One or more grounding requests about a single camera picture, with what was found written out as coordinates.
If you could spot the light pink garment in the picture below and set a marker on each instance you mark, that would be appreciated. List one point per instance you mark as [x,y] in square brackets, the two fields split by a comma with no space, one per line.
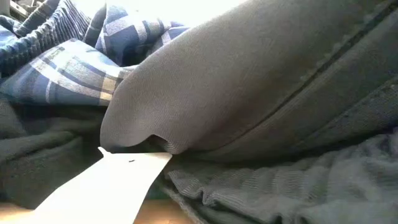
[217,77]

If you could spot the blue plaid shirt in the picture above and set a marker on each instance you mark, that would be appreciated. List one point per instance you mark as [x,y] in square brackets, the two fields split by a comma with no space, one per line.
[71,71]

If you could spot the dark green garment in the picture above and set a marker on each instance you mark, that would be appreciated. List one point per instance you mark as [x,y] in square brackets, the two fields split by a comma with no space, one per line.
[40,155]

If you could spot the white paper tag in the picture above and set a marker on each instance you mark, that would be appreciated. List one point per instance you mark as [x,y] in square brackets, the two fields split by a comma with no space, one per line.
[102,186]

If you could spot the navy white striped garment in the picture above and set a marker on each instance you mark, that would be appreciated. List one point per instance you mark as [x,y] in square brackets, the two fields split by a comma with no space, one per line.
[40,37]

